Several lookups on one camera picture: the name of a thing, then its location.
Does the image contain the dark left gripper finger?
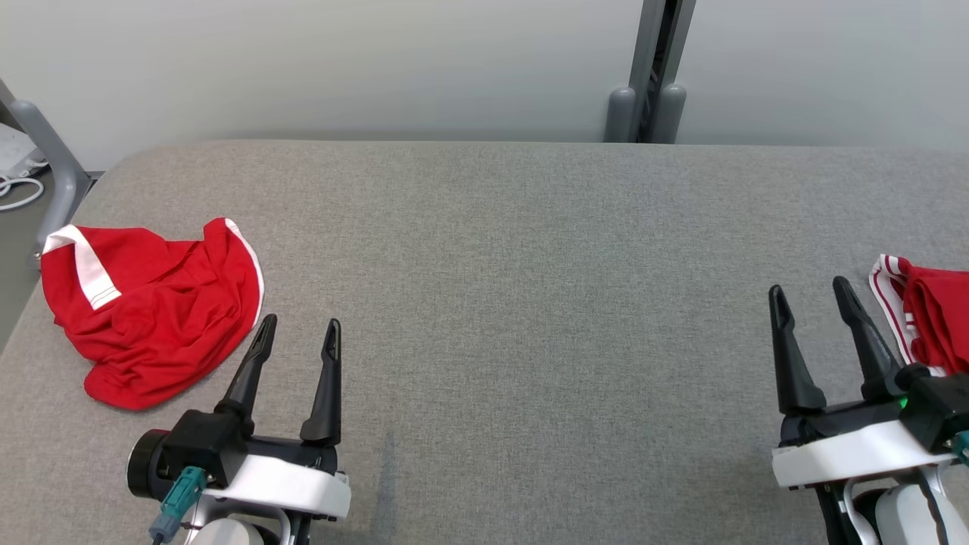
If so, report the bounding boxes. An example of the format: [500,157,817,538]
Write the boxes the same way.
[214,313,279,438]
[300,318,343,446]

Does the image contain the white power strip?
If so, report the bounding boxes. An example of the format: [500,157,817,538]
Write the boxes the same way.
[0,123,48,179]

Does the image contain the teal left camera connector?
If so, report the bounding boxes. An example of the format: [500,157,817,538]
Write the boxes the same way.
[149,466,208,543]

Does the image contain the grey cylinder post foot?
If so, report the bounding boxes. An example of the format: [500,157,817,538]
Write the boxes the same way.
[603,86,637,144]
[651,83,687,145]

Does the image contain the white floor cable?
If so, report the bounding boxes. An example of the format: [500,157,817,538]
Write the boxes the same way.
[0,176,46,213]

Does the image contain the grey metal frame leg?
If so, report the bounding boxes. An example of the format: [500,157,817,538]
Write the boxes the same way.
[0,79,93,263]

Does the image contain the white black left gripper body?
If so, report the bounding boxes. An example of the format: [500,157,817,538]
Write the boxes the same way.
[201,434,354,523]

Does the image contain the grey metal post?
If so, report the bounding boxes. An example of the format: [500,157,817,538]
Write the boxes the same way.
[628,0,697,145]

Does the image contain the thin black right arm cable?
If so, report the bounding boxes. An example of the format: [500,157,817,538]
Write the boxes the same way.
[916,484,952,545]

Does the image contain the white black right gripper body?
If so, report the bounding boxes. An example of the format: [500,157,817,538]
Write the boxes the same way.
[771,397,959,490]

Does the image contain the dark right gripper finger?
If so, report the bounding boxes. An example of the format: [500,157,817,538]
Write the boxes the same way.
[833,276,906,403]
[768,285,828,416]

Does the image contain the red jersey striped trim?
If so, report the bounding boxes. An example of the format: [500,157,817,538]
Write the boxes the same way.
[868,254,969,378]

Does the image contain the red jersey plain white trim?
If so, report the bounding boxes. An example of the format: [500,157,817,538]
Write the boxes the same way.
[39,217,266,412]

